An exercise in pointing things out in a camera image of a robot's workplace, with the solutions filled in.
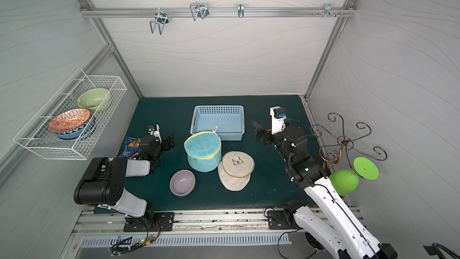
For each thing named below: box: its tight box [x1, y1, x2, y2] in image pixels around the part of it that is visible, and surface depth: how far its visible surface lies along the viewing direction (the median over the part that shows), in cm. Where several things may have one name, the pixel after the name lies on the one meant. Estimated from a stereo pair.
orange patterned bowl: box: [49, 108, 92, 133], surface depth 64 cm
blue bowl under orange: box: [53, 116, 92, 140], surface depth 58 cm
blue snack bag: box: [120, 136, 142, 159], surface depth 92 cm
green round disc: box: [353, 157, 380, 181], surface depth 57 cm
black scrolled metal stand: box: [310, 112, 388, 179], surface depth 65 cm
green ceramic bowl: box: [77, 88, 109, 113], surface depth 73 cm
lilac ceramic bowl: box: [169, 169, 196, 198], surface depth 82 cm
